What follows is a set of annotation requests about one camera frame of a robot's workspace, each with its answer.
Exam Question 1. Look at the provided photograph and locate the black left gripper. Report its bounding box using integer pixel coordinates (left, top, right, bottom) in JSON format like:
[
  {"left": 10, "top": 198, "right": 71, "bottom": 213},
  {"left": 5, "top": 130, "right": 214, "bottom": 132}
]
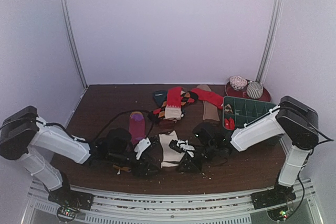
[{"left": 108, "top": 151, "right": 162, "bottom": 179}]

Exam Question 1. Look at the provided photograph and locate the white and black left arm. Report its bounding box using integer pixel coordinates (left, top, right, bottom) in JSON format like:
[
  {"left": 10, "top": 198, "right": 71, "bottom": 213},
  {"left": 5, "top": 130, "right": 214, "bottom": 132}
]
[{"left": 1, "top": 106, "right": 161, "bottom": 205}]

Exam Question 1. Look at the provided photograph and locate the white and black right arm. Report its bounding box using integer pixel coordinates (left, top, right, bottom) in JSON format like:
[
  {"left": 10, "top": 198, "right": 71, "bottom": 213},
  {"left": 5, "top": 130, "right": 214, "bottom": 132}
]
[{"left": 195, "top": 95, "right": 319, "bottom": 204}]

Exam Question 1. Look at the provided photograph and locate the red and cream lace sock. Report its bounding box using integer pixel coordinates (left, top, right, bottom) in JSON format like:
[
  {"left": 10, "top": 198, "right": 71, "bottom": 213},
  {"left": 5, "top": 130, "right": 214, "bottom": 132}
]
[{"left": 164, "top": 87, "right": 182, "bottom": 120}]

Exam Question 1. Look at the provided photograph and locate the tan and brown ribbed sock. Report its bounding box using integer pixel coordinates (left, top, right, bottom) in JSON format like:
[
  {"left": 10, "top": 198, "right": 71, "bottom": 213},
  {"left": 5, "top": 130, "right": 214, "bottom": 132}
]
[{"left": 196, "top": 84, "right": 220, "bottom": 122}]

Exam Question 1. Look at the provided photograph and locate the rolled red sock in tray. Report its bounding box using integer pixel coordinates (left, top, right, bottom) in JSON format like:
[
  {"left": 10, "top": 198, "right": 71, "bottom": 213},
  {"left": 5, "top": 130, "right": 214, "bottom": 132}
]
[{"left": 224, "top": 118, "right": 236, "bottom": 131}]

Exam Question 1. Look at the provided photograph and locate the black red yellow argyle sock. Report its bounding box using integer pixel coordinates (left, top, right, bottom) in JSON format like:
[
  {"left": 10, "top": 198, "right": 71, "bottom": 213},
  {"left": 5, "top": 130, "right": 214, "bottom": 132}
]
[{"left": 148, "top": 87, "right": 198, "bottom": 124}]

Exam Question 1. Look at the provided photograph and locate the rolled argyle sock in tray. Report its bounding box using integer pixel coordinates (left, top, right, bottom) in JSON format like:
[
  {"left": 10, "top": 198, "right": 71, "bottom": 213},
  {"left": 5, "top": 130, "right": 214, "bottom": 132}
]
[{"left": 224, "top": 104, "right": 233, "bottom": 114}]

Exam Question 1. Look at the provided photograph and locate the long red sock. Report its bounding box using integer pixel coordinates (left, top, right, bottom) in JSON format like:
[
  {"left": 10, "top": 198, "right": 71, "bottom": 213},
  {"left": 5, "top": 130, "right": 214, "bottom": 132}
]
[{"left": 191, "top": 88, "right": 224, "bottom": 109}]

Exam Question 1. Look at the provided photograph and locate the dark teal sock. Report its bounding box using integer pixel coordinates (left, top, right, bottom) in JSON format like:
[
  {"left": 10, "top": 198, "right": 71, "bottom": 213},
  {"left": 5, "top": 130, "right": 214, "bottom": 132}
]
[{"left": 152, "top": 90, "right": 167, "bottom": 107}]

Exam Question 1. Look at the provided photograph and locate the green plastic divided organizer tray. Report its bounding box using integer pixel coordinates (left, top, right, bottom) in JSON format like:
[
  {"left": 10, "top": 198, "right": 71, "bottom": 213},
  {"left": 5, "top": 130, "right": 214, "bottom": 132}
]
[{"left": 222, "top": 95, "right": 285, "bottom": 146}]

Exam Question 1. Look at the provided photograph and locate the dark red round plate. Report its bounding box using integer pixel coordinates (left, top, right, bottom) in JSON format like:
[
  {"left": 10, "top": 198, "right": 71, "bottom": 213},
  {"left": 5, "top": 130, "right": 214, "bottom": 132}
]
[{"left": 224, "top": 82, "right": 271, "bottom": 102}]

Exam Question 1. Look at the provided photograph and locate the left round controller board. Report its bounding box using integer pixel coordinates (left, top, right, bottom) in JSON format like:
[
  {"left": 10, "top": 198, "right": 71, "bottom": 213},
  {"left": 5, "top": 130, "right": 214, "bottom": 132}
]
[{"left": 56, "top": 206, "right": 79, "bottom": 223}]

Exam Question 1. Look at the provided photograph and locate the round controller board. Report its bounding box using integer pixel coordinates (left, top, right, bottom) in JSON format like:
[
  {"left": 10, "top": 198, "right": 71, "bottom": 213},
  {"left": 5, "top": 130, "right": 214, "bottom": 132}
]
[
  {"left": 56, "top": 206, "right": 79, "bottom": 223},
  {"left": 267, "top": 207, "right": 291, "bottom": 222}
]

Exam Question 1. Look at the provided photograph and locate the patterned white ceramic bowl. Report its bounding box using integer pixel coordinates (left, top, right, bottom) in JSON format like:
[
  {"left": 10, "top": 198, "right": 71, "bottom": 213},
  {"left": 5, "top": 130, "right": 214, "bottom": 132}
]
[{"left": 229, "top": 76, "right": 248, "bottom": 91}]

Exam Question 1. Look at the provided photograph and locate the striped grey ceramic cup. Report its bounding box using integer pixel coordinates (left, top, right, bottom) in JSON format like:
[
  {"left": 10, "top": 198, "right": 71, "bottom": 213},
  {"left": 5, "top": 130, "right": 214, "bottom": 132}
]
[{"left": 246, "top": 81, "right": 264, "bottom": 99}]

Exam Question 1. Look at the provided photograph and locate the right round controller board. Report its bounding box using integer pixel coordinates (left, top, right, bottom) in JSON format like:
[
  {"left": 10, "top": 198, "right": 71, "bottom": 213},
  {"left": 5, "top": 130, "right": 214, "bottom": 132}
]
[{"left": 267, "top": 207, "right": 291, "bottom": 222}]

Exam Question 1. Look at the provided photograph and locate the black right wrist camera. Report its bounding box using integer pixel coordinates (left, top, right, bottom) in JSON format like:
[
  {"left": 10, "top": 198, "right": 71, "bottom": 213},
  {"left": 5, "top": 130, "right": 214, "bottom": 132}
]
[{"left": 192, "top": 122, "right": 217, "bottom": 145}]

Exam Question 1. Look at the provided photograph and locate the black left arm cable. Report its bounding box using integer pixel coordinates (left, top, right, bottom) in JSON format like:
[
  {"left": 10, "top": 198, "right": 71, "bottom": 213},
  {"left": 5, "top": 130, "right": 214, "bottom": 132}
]
[{"left": 91, "top": 110, "right": 158, "bottom": 143}]

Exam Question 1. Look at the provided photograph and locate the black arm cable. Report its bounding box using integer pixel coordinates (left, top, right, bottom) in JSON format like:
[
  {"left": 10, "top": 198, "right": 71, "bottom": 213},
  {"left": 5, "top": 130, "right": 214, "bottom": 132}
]
[
  {"left": 309, "top": 121, "right": 332, "bottom": 143},
  {"left": 91, "top": 110, "right": 158, "bottom": 143}
]

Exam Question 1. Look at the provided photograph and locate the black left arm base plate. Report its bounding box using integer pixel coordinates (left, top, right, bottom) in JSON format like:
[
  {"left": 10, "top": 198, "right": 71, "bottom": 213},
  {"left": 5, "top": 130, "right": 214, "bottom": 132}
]
[{"left": 47, "top": 187, "right": 94, "bottom": 210}]

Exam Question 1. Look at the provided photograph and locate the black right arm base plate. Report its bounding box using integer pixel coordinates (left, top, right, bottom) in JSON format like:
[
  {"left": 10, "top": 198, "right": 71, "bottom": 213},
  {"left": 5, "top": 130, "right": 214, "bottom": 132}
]
[{"left": 251, "top": 185, "right": 296, "bottom": 209}]

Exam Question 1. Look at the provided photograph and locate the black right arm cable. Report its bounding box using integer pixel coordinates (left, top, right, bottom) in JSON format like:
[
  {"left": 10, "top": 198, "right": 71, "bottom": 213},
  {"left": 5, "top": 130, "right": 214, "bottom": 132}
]
[{"left": 309, "top": 121, "right": 332, "bottom": 143}]

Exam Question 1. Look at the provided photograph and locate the left aluminium corner post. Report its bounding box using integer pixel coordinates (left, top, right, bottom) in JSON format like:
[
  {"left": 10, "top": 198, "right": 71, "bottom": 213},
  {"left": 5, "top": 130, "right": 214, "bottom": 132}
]
[{"left": 60, "top": 0, "right": 88, "bottom": 90}]

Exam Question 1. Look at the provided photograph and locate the aluminium corner post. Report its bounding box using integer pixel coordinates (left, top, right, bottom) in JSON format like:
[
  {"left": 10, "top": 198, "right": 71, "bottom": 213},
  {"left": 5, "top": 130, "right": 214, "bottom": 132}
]
[
  {"left": 60, "top": 0, "right": 88, "bottom": 90},
  {"left": 256, "top": 0, "right": 284, "bottom": 84}
]

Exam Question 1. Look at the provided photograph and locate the right aluminium corner post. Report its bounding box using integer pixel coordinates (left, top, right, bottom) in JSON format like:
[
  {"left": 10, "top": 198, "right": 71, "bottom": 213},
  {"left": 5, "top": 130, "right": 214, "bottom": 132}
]
[{"left": 256, "top": 0, "right": 284, "bottom": 84}]

